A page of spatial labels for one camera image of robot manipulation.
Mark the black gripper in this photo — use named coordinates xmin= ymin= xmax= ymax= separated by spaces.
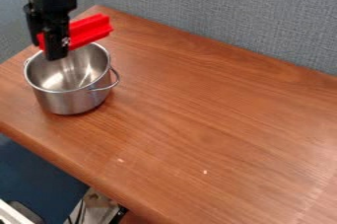
xmin=24 ymin=0 xmax=77 ymax=61

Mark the red rectangular block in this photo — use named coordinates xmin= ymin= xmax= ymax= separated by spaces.
xmin=37 ymin=13 xmax=113 ymax=52

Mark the stainless steel pot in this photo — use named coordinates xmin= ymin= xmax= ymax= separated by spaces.
xmin=24 ymin=42 xmax=120 ymax=115

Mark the white object bottom left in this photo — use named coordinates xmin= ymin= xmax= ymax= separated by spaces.
xmin=0 ymin=199 xmax=45 ymax=224

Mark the metal table leg bracket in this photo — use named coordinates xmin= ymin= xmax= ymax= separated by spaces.
xmin=64 ymin=188 xmax=128 ymax=224

